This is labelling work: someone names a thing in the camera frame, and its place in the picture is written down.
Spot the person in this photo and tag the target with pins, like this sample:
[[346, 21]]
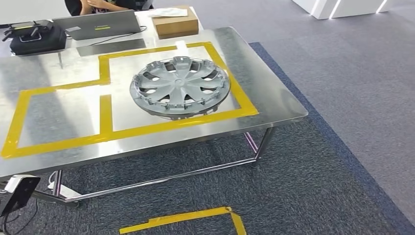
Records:
[[97, 5]]

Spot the grey wheel hubcap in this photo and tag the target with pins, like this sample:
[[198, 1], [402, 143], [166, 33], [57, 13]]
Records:
[[178, 84]]

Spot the stainless steel workbench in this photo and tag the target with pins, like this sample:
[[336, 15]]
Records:
[[269, 90]]

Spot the white cloth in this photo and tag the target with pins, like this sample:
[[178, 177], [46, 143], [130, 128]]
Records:
[[168, 12]]

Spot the black carry bag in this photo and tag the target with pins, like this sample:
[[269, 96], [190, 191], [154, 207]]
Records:
[[39, 43]]

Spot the white table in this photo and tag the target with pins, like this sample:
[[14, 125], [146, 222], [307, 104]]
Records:
[[146, 22]]

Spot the brown cardboard box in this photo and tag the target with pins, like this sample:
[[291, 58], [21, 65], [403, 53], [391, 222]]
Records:
[[175, 27]]

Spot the black remote controller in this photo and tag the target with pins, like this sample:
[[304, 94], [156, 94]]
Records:
[[29, 29]]

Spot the white lit display plinth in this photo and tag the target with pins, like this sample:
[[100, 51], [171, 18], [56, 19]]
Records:
[[350, 8]]

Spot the grey laptop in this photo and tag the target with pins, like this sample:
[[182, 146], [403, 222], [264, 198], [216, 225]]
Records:
[[97, 24]]

